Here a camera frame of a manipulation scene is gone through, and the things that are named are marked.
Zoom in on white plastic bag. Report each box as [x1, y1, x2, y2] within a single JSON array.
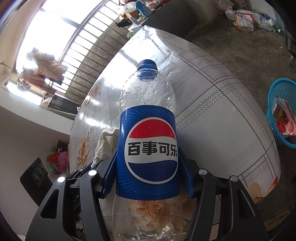
[[215, 0, 234, 15]]

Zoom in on metal window railing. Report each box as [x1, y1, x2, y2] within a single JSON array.
[[59, 0, 144, 98]]

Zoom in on black chair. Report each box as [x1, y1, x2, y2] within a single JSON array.
[[47, 95, 78, 114]]

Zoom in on white cloth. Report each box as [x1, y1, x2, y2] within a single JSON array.
[[91, 127, 119, 171]]

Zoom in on pink hanging garment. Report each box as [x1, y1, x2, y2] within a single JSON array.
[[20, 67, 57, 95]]

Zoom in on pink plastic bag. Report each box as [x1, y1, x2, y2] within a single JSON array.
[[57, 152, 69, 173]]

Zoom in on red framed booklet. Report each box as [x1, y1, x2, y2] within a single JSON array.
[[234, 11, 255, 33]]

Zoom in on red shopping bag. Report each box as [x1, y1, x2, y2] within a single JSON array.
[[46, 153, 59, 168]]

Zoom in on blue plastic basket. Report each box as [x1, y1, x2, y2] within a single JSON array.
[[265, 78, 296, 149]]

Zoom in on black printed bag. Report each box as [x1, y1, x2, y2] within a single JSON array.
[[51, 140, 70, 153]]

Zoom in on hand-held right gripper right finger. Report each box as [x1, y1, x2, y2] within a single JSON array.
[[179, 153, 270, 241]]

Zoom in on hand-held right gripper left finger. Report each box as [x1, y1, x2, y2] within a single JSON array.
[[25, 149, 118, 241]]

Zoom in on red and white paper bag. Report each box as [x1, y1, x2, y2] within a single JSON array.
[[272, 97, 296, 138]]

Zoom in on plastic bottle with blue label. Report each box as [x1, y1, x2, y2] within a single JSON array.
[[112, 59, 185, 241]]

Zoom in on peach hanging jacket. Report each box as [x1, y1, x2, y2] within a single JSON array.
[[27, 47, 69, 81]]

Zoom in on crumpled clear plastic wrappers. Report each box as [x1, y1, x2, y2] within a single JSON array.
[[252, 9, 286, 35]]

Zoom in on black rice cooker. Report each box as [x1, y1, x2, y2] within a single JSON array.
[[284, 30, 296, 54]]

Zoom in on flat cardboard box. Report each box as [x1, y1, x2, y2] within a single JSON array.
[[264, 210, 292, 232]]

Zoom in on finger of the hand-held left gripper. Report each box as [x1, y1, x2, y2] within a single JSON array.
[[67, 169, 84, 183]]

